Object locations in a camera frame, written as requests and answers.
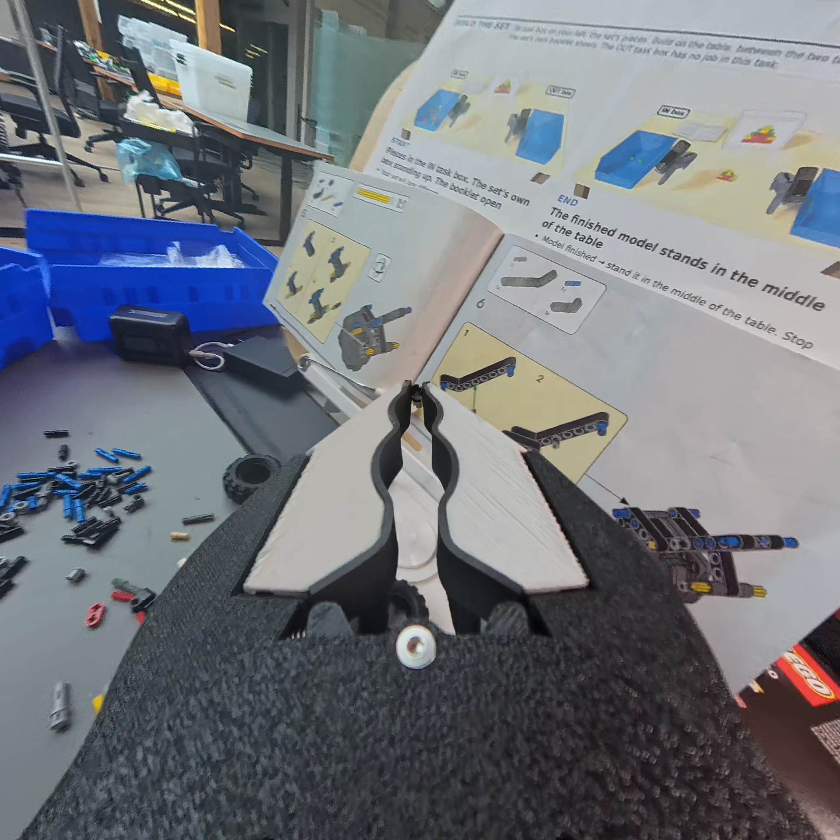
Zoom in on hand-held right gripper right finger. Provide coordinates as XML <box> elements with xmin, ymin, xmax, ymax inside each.
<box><xmin>422</xmin><ymin>382</ymin><xmax>590</xmax><ymax>616</ymax></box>

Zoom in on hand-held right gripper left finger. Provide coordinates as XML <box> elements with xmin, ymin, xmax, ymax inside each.
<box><xmin>241</xmin><ymin>381</ymin><xmax>413</xmax><ymax>618</ymax></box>

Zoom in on black desk mat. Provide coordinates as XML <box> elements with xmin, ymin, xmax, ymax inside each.
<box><xmin>182</xmin><ymin>361</ymin><xmax>343</xmax><ymax>463</ymax></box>

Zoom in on grey desk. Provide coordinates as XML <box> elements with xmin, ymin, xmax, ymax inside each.
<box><xmin>0</xmin><ymin>325</ymin><xmax>395</xmax><ymax>834</ymax></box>

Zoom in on white task instruction sheet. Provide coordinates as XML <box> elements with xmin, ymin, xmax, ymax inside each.
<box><xmin>377</xmin><ymin>0</ymin><xmax>840</xmax><ymax>370</ymax></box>

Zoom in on black toy tyre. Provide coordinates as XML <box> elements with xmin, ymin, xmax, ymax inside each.
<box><xmin>222</xmin><ymin>454</ymin><xmax>283</xmax><ymax>505</ymax></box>
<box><xmin>386</xmin><ymin>577</ymin><xmax>432</xmax><ymax>626</ymax></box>

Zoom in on black flat box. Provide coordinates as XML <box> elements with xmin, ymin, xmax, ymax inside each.
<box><xmin>222</xmin><ymin>336</ymin><xmax>301</xmax><ymax>379</ymax></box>

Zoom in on grey black angled connector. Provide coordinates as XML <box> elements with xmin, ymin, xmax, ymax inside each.
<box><xmin>110</xmin><ymin>577</ymin><xmax>157</xmax><ymax>624</ymax></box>

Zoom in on open building instruction booklet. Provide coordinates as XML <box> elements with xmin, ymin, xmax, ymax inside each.
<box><xmin>262</xmin><ymin>161</ymin><xmax>840</xmax><ymax>697</ymax></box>

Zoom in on pile of blue black pins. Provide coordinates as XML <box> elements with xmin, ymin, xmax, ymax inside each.
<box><xmin>0</xmin><ymin>428</ymin><xmax>155</xmax><ymax>549</ymax></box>

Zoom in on black rectangular device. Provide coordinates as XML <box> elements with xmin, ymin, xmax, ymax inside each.
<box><xmin>108</xmin><ymin>305</ymin><xmax>193</xmax><ymax>366</ymax></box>

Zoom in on blue plastic bin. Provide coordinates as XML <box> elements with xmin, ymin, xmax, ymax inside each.
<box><xmin>0</xmin><ymin>246</ymin><xmax>55</xmax><ymax>370</ymax></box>
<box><xmin>25</xmin><ymin>209</ymin><xmax>281</xmax><ymax>343</ymax></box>

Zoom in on clear plastic bags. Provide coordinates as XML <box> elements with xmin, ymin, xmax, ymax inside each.
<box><xmin>98</xmin><ymin>240</ymin><xmax>248</xmax><ymax>271</ymax></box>

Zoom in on red brick set box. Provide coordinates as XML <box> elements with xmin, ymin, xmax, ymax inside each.
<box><xmin>738</xmin><ymin>610</ymin><xmax>840</xmax><ymax>840</ymax></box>

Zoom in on black office chair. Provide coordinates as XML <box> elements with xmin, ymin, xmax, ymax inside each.
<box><xmin>0</xmin><ymin>26</ymin><xmax>109</xmax><ymax>191</ymax></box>
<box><xmin>131</xmin><ymin>121</ymin><xmax>258</xmax><ymax>225</ymax></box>

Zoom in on wooden background table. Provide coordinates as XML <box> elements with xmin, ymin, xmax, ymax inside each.
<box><xmin>157</xmin><ymin>98</ymin><xmax>336</xmax><ymax>245</ymax></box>

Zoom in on blue plastic bag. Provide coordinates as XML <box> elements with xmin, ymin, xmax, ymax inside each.
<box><xmin>116</xmin><ymin>138</ymin><xmax>184</xmax><ymax>186</ymax></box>

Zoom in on white storage box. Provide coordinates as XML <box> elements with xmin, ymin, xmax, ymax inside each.
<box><xmin>171</xmin><ymin>39</ymin><xmax>254</xmax><ymax>123</ymax></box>

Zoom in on metal pole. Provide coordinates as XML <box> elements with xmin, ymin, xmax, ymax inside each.
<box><xmin>13</xmin><ymin>0</ymin><xmax>84</xmax><ymax>212</ymax></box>

